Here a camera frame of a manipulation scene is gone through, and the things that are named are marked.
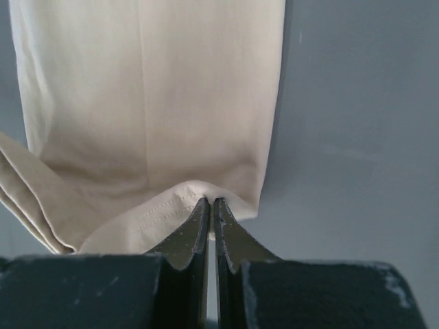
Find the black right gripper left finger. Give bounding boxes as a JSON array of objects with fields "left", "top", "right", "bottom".
[{"left": 1, "top": 198, "right": 210, "bottom": 328}]

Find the beige t shirt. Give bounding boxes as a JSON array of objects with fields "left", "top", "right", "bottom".
[{"left": 1, "top": 1, "right": 285, "bottom": 254}]

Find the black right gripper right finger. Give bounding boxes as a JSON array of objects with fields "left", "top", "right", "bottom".
[{"left": 213, "top": 198, "right": 425, "bottom": 328}]

